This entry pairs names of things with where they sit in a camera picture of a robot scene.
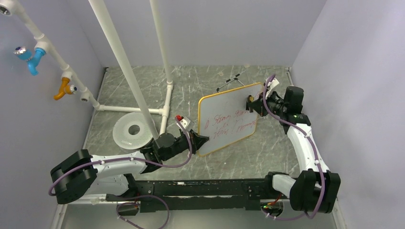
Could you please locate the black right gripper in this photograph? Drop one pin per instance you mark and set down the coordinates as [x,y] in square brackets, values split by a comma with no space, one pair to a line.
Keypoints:
[258,105]

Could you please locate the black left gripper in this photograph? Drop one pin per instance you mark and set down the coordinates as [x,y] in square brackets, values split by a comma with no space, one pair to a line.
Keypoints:
[198,140]

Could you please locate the yellow black whiteboard eraser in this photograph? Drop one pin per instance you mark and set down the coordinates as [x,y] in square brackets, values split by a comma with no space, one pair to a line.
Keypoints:
[251,98]

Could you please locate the yellow framed whiteboard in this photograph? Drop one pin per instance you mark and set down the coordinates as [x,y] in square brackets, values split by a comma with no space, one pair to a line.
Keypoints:
[223,117]

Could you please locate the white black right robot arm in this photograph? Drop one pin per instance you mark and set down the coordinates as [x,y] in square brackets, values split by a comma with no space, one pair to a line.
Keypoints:
[315,189]

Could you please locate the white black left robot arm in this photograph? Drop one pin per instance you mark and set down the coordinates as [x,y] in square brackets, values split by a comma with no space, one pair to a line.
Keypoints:
[85,174]

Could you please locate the white perforated disc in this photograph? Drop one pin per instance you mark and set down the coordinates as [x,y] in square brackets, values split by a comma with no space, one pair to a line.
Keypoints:
[131,132]

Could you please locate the orange plastic faucet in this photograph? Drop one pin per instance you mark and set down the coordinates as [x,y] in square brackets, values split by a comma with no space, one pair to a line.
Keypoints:
[65,88]

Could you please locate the blue plastic faucet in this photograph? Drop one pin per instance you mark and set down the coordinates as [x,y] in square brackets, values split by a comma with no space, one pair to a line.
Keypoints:
[32,60]

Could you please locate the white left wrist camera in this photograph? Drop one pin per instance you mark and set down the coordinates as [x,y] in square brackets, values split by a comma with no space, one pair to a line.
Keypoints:
[184,122]

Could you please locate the black wire board stand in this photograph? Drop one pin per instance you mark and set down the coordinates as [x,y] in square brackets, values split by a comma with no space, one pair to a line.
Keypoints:
[230,80]

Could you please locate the white pvc pipe frame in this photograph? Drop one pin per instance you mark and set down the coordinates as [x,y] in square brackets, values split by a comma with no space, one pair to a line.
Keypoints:
[155,118]

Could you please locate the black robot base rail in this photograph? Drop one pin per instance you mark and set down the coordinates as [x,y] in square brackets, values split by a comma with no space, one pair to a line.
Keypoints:
[154,195]

